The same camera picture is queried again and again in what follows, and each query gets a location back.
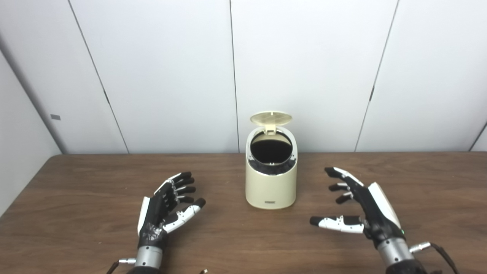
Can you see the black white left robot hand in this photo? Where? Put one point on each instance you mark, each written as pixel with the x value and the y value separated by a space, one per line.
pixel 156 215

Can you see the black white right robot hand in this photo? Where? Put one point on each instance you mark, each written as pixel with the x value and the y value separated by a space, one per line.
pixel 374 213

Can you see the cream-colored bin body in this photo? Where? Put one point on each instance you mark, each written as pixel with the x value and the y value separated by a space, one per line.
pixel 271 188

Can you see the cream round bin lid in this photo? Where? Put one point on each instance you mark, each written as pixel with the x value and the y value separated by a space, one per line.
pixel 271 118

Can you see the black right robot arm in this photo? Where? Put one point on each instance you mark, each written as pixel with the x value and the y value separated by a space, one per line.
pixel 399 257

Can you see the black wall panel hinge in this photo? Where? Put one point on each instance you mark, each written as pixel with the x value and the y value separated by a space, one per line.
pixel 106 96
pixel 371 93

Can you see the small grey wall label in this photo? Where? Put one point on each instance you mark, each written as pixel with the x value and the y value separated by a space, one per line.
pixel 55 117

